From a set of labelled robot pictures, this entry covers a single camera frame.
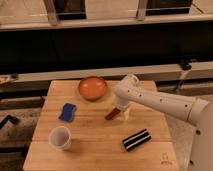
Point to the orange ceramic bowl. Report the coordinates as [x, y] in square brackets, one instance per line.
[92, 88]

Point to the black object on floor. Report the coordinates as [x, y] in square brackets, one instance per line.
[14, 120]

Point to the blue sponge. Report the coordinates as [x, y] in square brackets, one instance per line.
[67, 112]

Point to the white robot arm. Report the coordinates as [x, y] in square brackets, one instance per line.
[195, 111]

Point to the black white striped block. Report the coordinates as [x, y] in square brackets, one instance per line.
[136, 139]

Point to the wooden table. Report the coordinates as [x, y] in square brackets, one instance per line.
[97, 143]

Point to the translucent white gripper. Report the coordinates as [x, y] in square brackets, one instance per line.
[123, 105]

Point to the white plastic cup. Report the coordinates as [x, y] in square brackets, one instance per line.
[60, 138]

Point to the black clamp on rail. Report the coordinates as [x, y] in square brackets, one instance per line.
[185, 70]

